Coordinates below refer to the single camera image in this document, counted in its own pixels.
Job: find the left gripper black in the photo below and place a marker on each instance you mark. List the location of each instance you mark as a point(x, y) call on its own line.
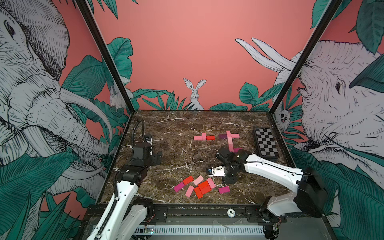
point(156, 158)

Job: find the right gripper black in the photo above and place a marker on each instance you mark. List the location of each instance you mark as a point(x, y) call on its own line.
point(228, 181)

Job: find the light pink block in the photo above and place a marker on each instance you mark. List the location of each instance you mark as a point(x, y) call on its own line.
point(229, 141)
point(198, 180)

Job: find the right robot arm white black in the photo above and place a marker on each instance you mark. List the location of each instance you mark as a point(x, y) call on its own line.
point(307, 192)

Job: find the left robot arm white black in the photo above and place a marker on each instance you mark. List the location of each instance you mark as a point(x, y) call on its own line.
point(120, 220)

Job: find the black white checkerboard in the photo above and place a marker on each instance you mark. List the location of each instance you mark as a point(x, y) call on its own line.
point(266, 147)

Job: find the red block large center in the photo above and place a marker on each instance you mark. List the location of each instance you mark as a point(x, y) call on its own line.
point(204, 187)

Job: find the red block bottom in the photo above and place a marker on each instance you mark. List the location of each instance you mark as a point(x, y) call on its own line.
point(198, 192)

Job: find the black left frame post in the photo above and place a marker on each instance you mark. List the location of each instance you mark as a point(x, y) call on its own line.
point(97, 36)

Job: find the black frame post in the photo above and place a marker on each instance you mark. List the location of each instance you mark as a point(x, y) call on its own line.
point(323, 23)
point(97, 36)

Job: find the white slotted cable duct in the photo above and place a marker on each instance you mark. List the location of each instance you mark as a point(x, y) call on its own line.
point(169, 230)

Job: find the black front rail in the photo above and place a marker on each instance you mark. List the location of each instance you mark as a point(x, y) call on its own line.
point(164, 212)

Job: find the black right frame post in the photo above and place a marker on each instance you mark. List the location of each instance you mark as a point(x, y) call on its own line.
point(323, 23)

